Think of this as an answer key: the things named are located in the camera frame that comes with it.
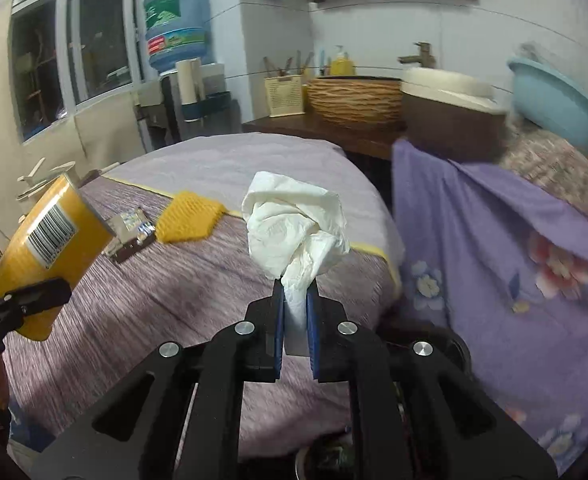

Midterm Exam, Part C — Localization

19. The brown patterned cloth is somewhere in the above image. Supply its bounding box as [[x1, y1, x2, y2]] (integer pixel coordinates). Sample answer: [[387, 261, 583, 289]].
[[501, 129, 588, 232]]

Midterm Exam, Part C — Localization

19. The light blue plastic basin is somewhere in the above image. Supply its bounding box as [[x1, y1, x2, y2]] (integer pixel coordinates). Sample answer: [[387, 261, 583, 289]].
[[506, 55, 588, 157]]

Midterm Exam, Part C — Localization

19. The yellow tube container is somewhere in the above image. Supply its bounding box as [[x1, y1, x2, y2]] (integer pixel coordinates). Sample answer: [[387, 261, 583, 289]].
[[0, 174, 117, 342]]

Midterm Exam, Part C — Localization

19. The cream chopstick holder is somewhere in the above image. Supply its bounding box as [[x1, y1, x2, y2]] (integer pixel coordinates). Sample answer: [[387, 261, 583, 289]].
[[264, 74, 305, 119]]

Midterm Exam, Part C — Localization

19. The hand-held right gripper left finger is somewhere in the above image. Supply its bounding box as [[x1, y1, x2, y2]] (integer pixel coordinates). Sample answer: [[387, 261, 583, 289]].
[[31, 279, 285, 480]]

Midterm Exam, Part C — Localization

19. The bronze faucet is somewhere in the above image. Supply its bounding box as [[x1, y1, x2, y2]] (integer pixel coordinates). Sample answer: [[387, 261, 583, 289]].
[[398, 41, 437, 69]]

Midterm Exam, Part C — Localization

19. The yellow foam net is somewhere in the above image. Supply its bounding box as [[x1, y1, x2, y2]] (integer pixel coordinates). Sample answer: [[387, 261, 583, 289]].
[[155, 190, 227, 245]]

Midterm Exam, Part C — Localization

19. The white tissue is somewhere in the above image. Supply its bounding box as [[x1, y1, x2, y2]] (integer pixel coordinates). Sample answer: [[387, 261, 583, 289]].
[[241, 171, 351, 356]]

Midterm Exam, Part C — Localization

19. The blue water jug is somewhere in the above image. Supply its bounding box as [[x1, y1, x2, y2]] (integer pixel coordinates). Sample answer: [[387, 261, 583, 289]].
[[144, 0, 212, 75]]

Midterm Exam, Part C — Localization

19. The purple tablecloth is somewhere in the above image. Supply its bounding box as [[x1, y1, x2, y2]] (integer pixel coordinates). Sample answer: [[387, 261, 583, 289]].
[[1, 132, 405, 461]]

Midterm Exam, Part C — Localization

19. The water dispenser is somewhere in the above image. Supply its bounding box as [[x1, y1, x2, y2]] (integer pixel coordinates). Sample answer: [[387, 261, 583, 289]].
[[138, 62, 241, 154]]

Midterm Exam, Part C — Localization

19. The purple floral cloth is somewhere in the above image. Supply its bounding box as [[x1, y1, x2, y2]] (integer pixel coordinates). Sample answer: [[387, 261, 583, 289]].
[[391, 137, 588, 476]]

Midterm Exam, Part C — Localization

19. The yellow soap bottle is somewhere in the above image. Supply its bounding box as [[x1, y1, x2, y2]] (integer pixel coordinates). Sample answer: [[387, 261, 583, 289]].
[[329, 45, 356, 77]]

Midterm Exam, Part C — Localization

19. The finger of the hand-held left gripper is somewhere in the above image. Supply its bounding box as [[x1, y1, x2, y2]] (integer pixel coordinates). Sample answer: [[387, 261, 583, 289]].
[[2, 276, 73, 319]]

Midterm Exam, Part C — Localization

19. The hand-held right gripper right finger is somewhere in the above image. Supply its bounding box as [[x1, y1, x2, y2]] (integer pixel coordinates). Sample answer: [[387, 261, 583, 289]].
[[306, 285, 558, 480]]

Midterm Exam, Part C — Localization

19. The wooden counter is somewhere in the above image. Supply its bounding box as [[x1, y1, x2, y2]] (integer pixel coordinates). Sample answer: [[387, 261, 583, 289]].
[[241, 112, 409, 162]]

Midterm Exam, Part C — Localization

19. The silver foil wrapper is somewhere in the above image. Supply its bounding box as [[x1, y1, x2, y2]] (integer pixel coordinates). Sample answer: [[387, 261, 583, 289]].
[[102, 207, 156, 265]]

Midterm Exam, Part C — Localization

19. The window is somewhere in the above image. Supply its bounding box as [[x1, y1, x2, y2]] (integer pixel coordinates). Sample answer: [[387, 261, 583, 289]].
[[8, 0, 151, 144]]

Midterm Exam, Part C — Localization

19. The woven basket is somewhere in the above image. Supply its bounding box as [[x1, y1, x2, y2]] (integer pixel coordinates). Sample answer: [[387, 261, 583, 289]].
[[306, 76, 405, 129]]

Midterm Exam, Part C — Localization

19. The white and brown sink basin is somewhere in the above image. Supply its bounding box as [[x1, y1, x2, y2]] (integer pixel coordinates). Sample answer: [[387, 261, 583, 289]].
[[400, 67, 508, 162]]

